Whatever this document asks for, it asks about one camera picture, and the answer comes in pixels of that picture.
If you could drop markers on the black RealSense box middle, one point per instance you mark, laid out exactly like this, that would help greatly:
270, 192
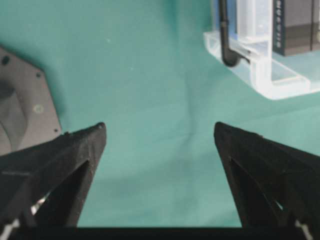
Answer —
295, 27

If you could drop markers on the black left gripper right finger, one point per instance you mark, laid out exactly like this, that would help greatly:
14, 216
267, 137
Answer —
272, 184

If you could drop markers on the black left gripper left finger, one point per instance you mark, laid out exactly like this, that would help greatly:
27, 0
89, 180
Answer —
47, 184

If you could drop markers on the clear plastic storage case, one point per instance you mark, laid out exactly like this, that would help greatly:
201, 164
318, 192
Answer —
251, 56

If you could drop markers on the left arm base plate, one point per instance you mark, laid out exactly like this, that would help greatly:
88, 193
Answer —
28, 116

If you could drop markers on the blue foam insert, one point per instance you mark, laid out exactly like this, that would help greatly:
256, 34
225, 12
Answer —
232, 17

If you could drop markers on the green table cloth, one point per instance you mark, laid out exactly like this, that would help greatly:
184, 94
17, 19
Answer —
140, 66

